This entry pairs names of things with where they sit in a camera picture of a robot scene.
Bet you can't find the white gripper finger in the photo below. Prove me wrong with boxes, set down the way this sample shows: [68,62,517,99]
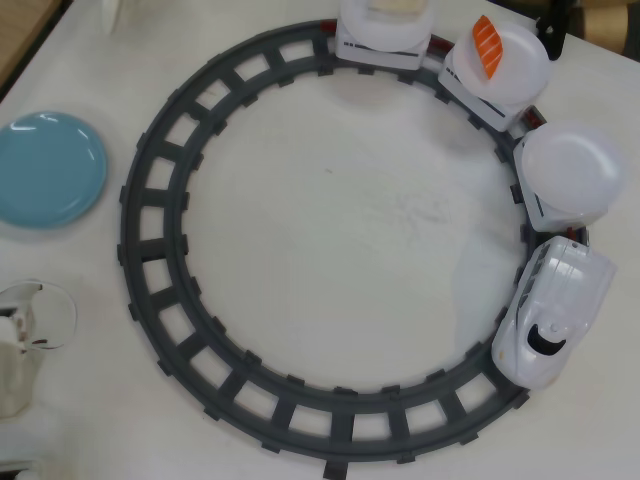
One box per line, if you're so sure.
[0,344,39,417]

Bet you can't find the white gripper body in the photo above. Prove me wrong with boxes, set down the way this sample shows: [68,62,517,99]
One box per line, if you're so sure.
[0,287,39,349]

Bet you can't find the orange salmon sushi piece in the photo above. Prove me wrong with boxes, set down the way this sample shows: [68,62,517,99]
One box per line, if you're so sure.
[472,14,505,81]

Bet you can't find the blue round dish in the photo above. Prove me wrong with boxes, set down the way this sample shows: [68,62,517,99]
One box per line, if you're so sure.
[0,110,109,230]

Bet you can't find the pale beige sushi piece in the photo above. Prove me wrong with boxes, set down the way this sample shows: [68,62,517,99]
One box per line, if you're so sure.
[372,0,429,16]

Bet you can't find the white Shinkansen toy locomotive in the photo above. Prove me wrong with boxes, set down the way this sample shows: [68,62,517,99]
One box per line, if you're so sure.
[490,235,617,390]

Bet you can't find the black clamp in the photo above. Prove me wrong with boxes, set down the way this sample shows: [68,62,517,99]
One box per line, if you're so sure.
[535,0,571,62]

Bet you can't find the brown cardboard box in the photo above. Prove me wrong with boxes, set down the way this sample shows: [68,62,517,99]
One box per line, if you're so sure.
[582,0,640,54]

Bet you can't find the thin red white servo cable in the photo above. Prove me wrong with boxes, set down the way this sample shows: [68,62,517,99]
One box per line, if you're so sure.
[27,280,80,352]

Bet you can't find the grey circular toy rail track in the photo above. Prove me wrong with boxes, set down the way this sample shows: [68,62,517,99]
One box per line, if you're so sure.
[115,18,594,479]

